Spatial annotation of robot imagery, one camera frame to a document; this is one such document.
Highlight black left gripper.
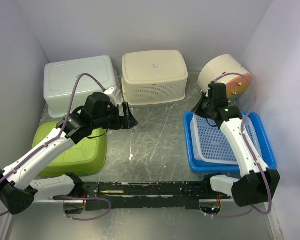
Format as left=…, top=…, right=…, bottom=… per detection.
left=93, top=101, right=139, bottom=130

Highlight cream perforated basket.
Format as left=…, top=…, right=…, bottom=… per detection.
left=121, top=50, right=188, bottom=106

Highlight green plastic tub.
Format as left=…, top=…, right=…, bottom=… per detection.
left=38, top=128, right=108, bottom=177

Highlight white translucent plastic bin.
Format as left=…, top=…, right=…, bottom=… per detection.
left=43, top=55, right=119, bottom=119

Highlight blue plastic tub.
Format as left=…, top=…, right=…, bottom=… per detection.
left=183, top=111, right=277, bottom=173

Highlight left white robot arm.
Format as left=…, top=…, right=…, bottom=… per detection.
left=0, top=92, right=138, bottom=215

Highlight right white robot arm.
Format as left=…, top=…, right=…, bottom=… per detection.
left=192, top=82, right=280, bottom=208

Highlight cream cylindrical bucket orange rim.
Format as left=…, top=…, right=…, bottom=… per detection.
left=197, top=54, right=253, bottom=101

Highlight brass pencil-like rod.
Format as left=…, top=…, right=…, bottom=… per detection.
left=100, top=190, right=125, bottom=195

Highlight aluminium rail frame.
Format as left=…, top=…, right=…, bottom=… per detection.
left=0, top=200, right=283, bottom=240

